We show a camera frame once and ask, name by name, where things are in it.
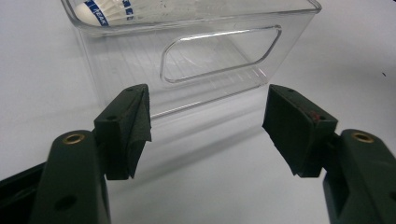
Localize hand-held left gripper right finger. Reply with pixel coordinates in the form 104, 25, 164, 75
262, 83, 339, 179

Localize clear plastic container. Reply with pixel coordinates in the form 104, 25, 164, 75
60, 0, 322, 120

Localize white feather shuttlecock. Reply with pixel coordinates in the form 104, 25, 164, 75
74, 0, 125, 28

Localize white table sheet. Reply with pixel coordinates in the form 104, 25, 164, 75
0, 0, 396, 224

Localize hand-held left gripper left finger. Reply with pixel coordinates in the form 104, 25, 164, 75
92, 83, 153, 181

